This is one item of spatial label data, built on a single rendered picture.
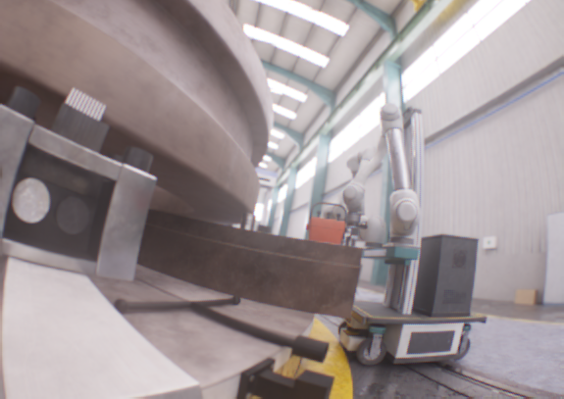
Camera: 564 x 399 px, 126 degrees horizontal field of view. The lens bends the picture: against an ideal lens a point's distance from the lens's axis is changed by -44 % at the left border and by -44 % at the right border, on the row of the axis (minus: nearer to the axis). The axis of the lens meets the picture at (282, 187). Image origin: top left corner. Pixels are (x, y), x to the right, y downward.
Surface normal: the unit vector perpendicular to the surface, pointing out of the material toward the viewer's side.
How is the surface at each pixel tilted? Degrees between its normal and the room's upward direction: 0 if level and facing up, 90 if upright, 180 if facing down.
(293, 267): 90
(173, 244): 90
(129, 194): 90
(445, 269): 90
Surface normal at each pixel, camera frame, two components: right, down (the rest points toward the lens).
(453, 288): 0.01, -0.26
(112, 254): 0.84, 0.01
